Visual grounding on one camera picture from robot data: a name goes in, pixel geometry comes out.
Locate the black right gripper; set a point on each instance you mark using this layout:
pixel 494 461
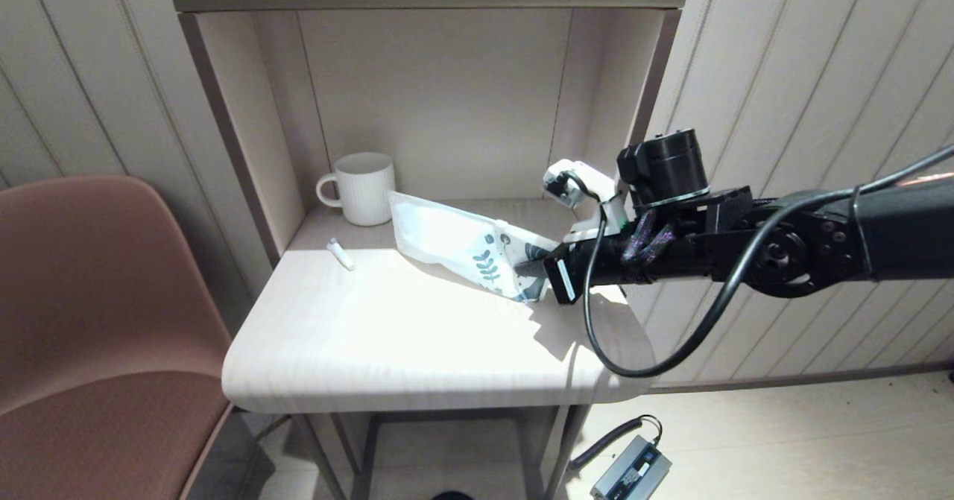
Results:
pixel 570 276

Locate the white floral zip pouch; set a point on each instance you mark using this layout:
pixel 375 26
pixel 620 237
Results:
pixel 447 235

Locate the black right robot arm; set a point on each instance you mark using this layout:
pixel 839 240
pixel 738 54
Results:
pixel 894 232

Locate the beige wooden desk with hutch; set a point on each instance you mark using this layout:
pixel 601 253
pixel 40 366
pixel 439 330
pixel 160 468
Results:
pixel 447 112

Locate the white ribbed ceramic mug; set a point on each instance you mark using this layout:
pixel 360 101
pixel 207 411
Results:
pixel 365 191

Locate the small white toothpaste tube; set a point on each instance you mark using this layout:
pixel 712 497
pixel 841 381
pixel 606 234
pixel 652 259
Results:
pixel 340 255

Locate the grey power adapter box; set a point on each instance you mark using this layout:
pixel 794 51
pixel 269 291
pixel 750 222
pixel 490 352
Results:
pixel 630 474

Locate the black round robot part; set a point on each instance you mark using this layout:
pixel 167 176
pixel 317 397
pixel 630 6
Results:
pixel 452 496

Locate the brown skirting board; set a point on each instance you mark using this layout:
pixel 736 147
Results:
pixel 805 377

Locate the pink-brown upholstered chair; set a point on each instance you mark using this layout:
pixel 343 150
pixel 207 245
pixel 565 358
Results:
pixel 97 299

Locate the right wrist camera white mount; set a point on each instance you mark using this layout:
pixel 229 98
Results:
pixel 600 187

